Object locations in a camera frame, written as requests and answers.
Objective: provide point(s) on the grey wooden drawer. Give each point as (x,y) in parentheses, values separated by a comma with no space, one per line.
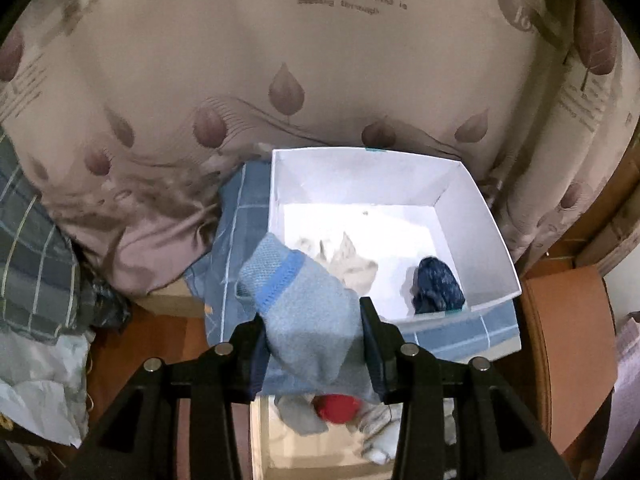
(300,460)

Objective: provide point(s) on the dark blue sock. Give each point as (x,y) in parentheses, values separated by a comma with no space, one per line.
(437,285)

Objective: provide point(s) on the brown cardboard box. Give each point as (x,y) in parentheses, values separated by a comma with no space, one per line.
(170,302)

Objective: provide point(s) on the white plastic bag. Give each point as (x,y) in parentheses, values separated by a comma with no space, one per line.
(40,390)

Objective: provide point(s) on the red sock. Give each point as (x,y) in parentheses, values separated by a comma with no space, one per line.
(335,407)

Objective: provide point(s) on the beige leaf print sheet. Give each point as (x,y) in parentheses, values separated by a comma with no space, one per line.
(250,60)

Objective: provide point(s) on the white cardboard box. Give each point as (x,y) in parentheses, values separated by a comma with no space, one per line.
(350,180)

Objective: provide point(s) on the beige white sock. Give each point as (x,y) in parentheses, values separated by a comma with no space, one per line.
(350,270)

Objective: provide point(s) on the blue checked cloth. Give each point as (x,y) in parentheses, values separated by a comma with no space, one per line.
(230,260)

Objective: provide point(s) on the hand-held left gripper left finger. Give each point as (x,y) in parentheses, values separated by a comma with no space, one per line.
(257,360)

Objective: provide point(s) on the plain grey underwear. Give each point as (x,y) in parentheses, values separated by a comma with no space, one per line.
(300,417)

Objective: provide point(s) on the pale pink bedding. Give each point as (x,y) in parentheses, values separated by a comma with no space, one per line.
(625,385)

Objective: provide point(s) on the light blue grey sock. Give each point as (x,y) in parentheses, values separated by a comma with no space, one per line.
(310,320)

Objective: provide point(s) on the grey plaid cloth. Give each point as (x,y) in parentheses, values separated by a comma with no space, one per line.
(35,260)

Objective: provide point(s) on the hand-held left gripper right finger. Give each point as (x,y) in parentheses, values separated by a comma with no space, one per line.
(374,345)

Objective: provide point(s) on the blue printed plastic packet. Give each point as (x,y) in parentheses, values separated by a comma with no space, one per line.
(107,300)

